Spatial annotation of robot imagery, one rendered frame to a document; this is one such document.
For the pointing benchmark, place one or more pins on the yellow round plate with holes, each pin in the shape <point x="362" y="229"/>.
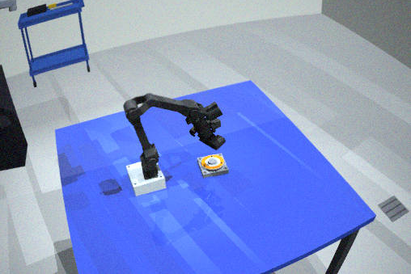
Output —
<point x="218" y="164"/>

